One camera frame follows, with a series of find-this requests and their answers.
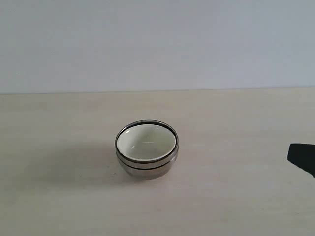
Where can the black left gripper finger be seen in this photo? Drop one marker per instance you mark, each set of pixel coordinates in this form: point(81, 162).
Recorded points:
point(302, 156)

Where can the dimpled steel bowl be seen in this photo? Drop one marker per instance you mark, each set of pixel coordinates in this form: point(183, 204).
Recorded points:
point(148, 164)

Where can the white ceramic bowl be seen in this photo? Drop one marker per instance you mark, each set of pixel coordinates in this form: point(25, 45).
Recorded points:
point(146, 142)

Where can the smooth steel bowl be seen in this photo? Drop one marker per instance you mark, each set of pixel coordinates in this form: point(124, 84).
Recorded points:
point(147, 174)

